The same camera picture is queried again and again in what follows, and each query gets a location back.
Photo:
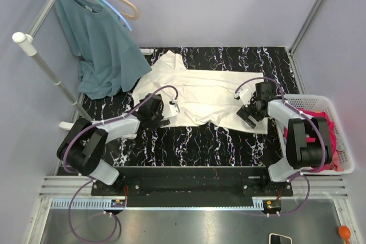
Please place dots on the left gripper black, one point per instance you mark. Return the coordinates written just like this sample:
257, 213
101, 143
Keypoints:
160, 122

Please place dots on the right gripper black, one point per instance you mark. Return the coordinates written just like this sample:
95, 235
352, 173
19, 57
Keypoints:
244, 113

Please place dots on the white t shirt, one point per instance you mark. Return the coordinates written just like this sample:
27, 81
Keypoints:
203, 95

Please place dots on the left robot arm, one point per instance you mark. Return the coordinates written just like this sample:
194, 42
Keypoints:
82, 149

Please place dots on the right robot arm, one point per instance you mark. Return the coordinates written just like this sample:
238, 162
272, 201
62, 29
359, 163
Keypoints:
279, 109

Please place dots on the teal t shirt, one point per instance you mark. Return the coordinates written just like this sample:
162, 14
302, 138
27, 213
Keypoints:
111, 61

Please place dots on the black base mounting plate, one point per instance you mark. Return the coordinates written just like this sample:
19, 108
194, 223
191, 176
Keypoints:
189, 187

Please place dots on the pink t shirt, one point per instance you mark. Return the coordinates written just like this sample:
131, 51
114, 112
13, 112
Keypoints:
303, 148

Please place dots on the white laundry basket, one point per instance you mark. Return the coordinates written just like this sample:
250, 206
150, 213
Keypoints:
319, 103

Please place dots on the smartphone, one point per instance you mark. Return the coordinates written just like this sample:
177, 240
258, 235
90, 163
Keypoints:
279, 239

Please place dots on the orange maraca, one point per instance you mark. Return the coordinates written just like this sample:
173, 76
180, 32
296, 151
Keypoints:
345, 234

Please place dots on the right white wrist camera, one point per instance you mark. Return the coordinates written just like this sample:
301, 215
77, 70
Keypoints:
244, 95

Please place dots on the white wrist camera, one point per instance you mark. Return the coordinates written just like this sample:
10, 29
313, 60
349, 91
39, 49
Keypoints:
171, 109
244, 95

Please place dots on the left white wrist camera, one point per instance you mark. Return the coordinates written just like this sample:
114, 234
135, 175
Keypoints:
171, 109

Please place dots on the white cable duct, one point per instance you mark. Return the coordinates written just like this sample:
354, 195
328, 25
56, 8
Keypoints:
89, 203

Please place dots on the aluminium corner frame post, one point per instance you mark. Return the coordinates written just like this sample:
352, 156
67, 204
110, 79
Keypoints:
306, 25

